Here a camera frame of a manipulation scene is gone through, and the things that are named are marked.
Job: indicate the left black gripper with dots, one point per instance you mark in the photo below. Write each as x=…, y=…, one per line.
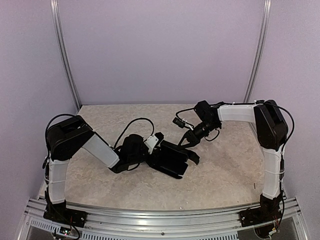
x=155, y=156

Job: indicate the vertical aluminium post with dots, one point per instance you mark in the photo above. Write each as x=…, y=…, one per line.
x=54, y=5
x=259, y=49

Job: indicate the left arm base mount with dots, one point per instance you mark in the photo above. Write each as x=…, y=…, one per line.
x=59, y=213

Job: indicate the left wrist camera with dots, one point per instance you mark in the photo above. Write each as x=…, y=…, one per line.
x=154, y=140

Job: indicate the front aluminium frame rail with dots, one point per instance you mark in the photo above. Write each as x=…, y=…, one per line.
x=104, y=223

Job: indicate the right vertical aluminium post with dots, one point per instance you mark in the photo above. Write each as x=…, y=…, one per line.
x=259, y=49

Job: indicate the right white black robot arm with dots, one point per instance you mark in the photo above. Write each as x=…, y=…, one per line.
x=272, y=134

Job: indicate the small circuit board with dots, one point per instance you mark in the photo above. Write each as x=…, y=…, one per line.
x=63, y=231

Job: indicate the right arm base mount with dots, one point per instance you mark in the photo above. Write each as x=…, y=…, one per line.
x=268, y=210

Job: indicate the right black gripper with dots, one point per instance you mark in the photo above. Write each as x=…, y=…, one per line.
x=192, y=139

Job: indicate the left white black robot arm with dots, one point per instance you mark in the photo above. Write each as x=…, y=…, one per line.
x=66, y=138

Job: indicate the left vertical aluminium post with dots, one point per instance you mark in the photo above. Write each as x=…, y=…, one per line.
x=54, y=5

